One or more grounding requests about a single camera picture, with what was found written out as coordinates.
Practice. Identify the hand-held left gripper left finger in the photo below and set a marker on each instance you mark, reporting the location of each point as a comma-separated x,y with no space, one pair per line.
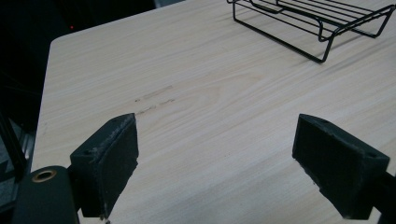
104,168

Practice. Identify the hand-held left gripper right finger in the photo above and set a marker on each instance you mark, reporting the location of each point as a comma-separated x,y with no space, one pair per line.
336,165

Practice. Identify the black metal stand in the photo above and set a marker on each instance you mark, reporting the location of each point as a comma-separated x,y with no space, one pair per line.
12,149

